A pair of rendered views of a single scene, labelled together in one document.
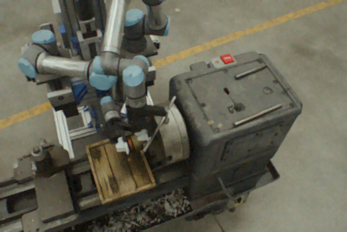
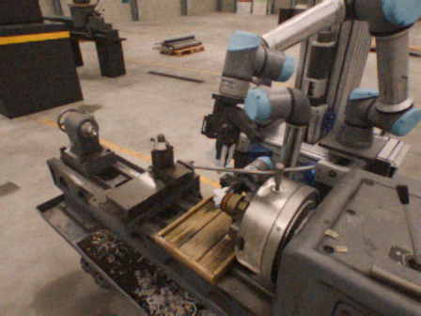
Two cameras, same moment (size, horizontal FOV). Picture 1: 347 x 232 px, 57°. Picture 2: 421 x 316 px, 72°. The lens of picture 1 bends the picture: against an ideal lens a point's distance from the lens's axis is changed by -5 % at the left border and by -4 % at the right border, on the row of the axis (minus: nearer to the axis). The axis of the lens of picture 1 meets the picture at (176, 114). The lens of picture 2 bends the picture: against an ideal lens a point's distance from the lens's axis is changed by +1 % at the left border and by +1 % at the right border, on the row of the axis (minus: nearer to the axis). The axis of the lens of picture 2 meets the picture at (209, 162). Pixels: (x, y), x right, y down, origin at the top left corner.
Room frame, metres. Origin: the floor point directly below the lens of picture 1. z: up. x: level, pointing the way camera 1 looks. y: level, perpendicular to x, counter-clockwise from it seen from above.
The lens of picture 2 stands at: (0.43, -0.48, 1.74)
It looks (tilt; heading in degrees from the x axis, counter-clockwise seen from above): 31 degrees down; 65
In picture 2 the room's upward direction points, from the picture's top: straight up
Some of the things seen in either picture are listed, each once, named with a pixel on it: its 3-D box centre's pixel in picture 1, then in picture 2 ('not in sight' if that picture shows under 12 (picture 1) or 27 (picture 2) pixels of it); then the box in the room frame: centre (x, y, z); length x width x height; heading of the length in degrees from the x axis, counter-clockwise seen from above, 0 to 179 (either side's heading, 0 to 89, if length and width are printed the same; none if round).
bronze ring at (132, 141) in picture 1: (136, 142); (236, 206); (0.84, 0.19, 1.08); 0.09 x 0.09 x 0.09; 25
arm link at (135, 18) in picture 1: (134, 23); (365, 104); (1.46, 0.27, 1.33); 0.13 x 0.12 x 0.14; 88
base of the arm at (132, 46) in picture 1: (134, 38); (356, 130); (1.46, 0.28, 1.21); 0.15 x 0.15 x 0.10
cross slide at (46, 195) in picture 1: (50, 179); (154, 182); (0.65, 0.63, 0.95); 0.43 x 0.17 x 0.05; 25
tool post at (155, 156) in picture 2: (43, 159); (163, 156); (0.70, 0.65, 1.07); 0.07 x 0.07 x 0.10; 25
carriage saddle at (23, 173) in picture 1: (44, 188); (147, 189); (0.61, 0.67, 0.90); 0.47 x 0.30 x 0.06; 25
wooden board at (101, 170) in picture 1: (119, 166); (212, 231); (0.79, 0.29, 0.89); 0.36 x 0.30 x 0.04; 25
